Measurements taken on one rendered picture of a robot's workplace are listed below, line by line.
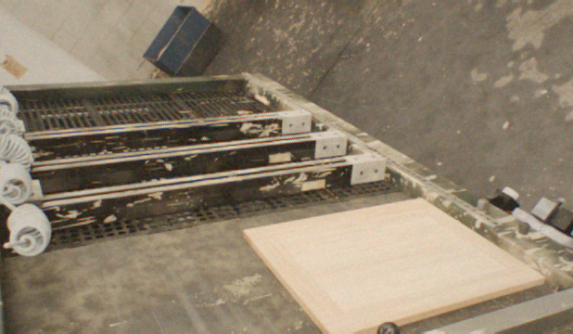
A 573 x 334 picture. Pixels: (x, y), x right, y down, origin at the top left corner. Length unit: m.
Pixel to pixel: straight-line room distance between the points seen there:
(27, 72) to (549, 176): 3.60
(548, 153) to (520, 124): 0.23
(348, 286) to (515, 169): 1.63
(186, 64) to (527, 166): 3.43
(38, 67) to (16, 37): 0.25
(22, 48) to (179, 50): 1.35
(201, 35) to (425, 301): 4.39
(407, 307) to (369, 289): 0.09
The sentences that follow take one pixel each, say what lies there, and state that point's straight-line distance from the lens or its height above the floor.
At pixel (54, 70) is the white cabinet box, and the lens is 4.72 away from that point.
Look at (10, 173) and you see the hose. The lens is 1.29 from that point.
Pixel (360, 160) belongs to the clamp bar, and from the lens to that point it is 1.78.
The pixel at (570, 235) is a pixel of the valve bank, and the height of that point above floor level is 0.73.
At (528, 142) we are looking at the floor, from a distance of 2.82.
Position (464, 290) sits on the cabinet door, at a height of 1.06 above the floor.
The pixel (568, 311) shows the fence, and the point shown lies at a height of 0.97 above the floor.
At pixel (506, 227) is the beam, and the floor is 0.87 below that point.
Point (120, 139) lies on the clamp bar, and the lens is 1.95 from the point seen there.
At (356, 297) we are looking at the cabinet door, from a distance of 1.23.
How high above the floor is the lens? 2.16
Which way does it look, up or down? 36 degrees down
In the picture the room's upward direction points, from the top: 53 degrees counter-clockwise
